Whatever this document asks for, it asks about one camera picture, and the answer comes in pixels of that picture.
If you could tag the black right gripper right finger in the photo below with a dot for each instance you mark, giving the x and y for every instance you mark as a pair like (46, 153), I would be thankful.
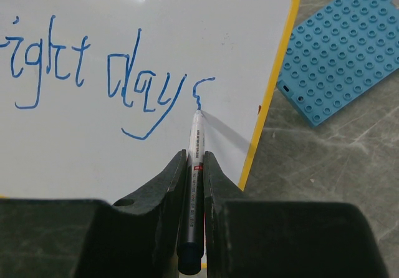
(246, 237)

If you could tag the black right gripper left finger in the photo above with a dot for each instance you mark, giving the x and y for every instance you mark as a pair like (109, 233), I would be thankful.
(134, 237)

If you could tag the white blue whiteboard marker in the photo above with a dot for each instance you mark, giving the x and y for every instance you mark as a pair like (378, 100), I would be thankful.
(190, 248)

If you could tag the yellow framed whiteboard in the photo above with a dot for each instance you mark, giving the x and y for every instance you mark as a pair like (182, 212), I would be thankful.
(97, 96)

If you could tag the blue studded baseplate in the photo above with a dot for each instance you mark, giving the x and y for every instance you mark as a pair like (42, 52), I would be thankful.
(338, 54)

